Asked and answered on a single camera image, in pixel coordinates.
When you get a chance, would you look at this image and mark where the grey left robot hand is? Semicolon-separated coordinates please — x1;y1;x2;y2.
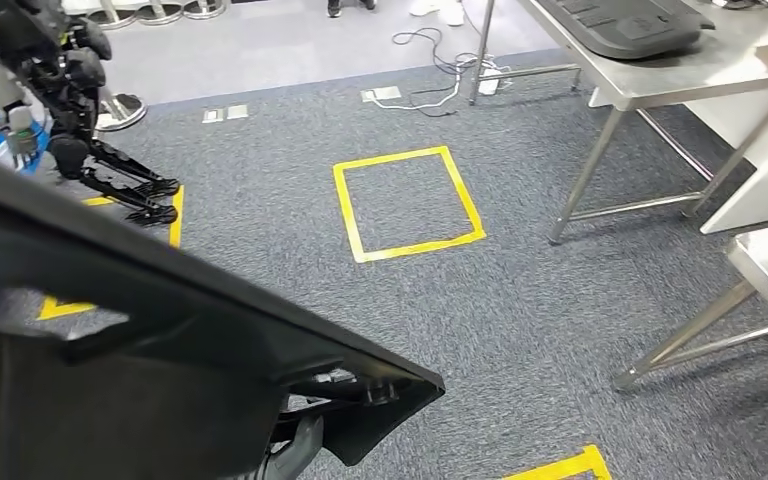
271;415;326;473

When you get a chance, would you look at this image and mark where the black plastic plate part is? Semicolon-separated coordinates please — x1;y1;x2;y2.
0;142;447;480

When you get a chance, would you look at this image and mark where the yellow floor tape square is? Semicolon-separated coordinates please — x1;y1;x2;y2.
38;185;185;323
501;444;614;480
332;145;489;265

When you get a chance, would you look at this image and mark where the white power strip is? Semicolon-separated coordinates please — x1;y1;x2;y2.
475;62;503;97

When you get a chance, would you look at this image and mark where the black and white humanoid robot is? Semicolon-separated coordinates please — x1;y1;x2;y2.
0;0;182;229

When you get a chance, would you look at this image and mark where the person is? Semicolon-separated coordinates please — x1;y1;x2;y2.
326;0;379;19
409;0;468;28

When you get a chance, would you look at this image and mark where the black ribbed plastic panel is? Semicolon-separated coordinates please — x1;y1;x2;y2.
534;0;717;61

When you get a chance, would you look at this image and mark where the white floor cable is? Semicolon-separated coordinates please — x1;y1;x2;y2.
364;52;512;112

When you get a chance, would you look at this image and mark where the black floor cable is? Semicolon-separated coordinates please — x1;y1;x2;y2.
391;27;491;119

